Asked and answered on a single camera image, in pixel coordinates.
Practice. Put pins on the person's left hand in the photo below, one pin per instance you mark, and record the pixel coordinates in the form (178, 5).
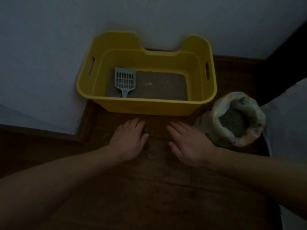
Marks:
(127, 143)

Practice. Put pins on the person's right hand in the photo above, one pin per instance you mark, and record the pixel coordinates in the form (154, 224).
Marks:
(194, 148)

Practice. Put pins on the person's left little finger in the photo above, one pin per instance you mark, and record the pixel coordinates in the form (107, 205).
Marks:
(119, 131)

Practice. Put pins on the person's right middle finger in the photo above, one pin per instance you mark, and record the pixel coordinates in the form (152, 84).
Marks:
(181, 128)

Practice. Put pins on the person's right thumb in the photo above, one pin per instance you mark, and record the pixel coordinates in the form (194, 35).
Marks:
(174, 148)

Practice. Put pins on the person's left thumb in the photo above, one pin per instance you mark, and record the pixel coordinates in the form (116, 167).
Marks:
(144, 141)

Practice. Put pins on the person's left middle finger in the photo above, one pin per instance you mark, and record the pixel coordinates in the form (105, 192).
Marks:
(134, 125)

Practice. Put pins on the person's right forearm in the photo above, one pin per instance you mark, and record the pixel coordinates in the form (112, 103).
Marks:
(259, 176)

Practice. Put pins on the person's left forearm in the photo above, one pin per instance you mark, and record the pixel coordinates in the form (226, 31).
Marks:
(52, 186)

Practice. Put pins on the yellow plastic litter box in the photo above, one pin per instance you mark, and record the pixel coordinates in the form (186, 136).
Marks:
(153, 106)

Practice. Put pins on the grey cat litter layer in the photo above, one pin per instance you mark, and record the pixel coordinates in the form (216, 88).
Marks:
(160, 86)

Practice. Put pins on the light blue litter scoop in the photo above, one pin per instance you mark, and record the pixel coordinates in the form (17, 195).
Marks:
(124, 79)

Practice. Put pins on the grey litter inside bag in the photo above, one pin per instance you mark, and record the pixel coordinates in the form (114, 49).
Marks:
(231, 120)

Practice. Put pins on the white rolled-down litter bag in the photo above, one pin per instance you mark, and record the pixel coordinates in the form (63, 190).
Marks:
(254, 112)

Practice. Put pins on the white bedding cloth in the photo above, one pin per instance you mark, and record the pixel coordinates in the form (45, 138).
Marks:
(287, 126)

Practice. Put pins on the dark furniture piece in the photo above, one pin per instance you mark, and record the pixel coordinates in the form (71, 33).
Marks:
(283, 64)

